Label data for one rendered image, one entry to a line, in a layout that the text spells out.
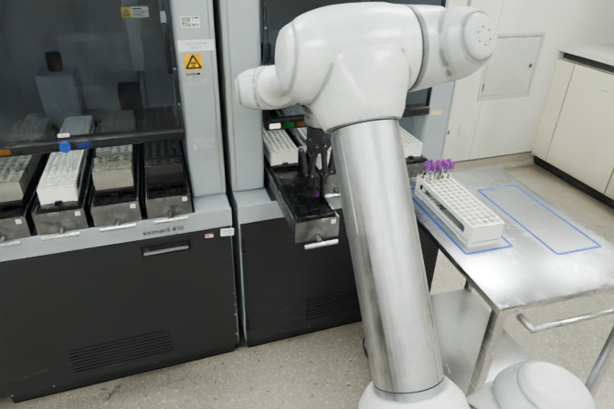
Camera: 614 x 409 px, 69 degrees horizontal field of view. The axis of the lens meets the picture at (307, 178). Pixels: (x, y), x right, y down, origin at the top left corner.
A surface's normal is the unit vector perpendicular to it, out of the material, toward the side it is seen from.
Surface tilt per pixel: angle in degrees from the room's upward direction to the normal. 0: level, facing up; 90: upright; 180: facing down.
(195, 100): 90
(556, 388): 6
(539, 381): 10
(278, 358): 0
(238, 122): 90
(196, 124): 90
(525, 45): 90
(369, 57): 62
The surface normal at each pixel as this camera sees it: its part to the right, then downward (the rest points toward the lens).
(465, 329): 0.03, -0.88
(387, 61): 0.34, 0.02
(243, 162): 0.31, 0.46
